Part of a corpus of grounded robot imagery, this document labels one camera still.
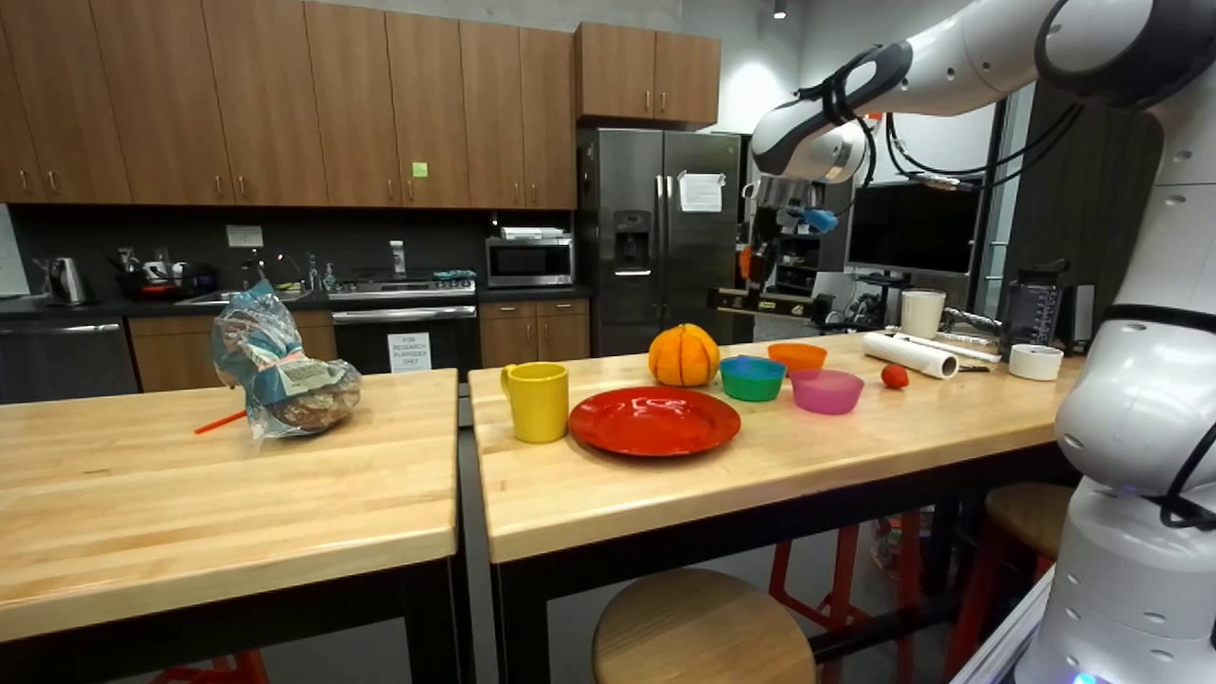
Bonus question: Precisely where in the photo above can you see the red metal stool frame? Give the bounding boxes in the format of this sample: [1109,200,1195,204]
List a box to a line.
[765,507,933,684]

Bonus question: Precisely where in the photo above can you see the brown wall cabinets row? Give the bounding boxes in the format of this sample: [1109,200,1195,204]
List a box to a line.
[0,0,582,214]

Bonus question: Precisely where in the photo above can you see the pink bowl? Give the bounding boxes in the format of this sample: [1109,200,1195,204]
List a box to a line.
[789,364,871,418]

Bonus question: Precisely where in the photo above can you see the countertop coffee appliance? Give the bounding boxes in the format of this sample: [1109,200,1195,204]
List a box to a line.
[110,243,195,303]

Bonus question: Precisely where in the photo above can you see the silver kettle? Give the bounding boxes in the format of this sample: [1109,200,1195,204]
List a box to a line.
[49,251,92,308]

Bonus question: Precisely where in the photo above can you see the silver microwave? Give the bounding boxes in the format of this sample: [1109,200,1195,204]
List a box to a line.
[482,231,576,292]

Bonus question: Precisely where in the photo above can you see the black robot arm cables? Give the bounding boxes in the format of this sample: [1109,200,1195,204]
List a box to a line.
[792,42,1094,193]

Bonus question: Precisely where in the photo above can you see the brown base cabinet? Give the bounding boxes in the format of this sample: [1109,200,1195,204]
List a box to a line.
[124,308,343,392]
[473,295,596,374]

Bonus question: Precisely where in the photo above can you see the dark clear measuring pitcher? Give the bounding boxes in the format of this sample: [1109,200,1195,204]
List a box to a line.
[1003,262,1069,355]

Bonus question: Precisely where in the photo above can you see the red stool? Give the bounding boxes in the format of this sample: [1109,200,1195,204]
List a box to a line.
[149,645,272,684]

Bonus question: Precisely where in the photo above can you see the brown cabinets above refrigerator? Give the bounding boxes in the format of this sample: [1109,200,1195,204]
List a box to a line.
[575,19,727,128]

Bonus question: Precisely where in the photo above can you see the white paper on oven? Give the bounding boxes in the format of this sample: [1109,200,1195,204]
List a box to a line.
[382,331,435,375]

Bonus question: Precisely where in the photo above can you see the stainless steel refrigerator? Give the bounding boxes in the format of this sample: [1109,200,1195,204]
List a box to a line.
[575,121,752,359]

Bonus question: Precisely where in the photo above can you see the plastic bag of bread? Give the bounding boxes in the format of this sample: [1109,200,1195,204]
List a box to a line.
[207,276,363,442]

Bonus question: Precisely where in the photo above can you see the yellow mug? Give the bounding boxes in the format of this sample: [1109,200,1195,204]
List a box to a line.
[496,363,575,449]

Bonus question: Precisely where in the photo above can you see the thin red stick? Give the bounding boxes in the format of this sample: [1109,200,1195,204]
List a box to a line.
[188,402,250,437]

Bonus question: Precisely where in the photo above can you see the orange bowl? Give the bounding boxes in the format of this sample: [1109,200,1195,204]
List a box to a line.
[765,338,830,380]

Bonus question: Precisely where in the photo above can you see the stainless dishwasher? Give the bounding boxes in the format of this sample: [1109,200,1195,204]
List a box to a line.
[0,313,139,402]

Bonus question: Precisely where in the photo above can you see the green bowl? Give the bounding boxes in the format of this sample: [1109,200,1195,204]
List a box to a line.
[716,355,789,407]

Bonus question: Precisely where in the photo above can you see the white paper on refrigerator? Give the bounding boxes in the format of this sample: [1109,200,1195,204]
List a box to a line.
[675,171,729,217]

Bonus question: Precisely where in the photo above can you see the white rolled paper sheets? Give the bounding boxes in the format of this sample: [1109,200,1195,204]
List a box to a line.
[927,326,1006,374]

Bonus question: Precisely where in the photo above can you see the white cylinder cup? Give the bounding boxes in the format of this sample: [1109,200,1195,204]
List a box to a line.
[896,289,948,342]

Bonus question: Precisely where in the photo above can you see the black metal table frame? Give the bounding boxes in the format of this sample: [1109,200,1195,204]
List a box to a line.
[0,551,467,684]
[455,375,1081,684]

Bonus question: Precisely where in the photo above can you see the black television screen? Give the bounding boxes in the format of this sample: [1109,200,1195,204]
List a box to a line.
[846,180,989,276]

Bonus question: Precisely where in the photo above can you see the red plate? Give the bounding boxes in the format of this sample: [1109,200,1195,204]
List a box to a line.
[567,383,744,460]

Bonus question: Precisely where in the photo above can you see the round wooden stool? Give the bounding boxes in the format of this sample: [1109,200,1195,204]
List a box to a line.
[943,479,1075,677]
[588,563,819,684]

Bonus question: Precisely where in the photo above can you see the black oven range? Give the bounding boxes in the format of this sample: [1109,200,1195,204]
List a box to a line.
[325,276,482,375]

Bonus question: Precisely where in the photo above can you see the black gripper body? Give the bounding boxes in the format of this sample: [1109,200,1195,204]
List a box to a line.
[765,226,829,300]

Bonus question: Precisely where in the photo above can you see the white paper towel roll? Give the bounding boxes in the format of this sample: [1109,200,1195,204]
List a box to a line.
[858,331,963,383]

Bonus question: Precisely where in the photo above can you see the orange pumpkin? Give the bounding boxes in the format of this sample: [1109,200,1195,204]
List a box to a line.
[647,321,727,392]

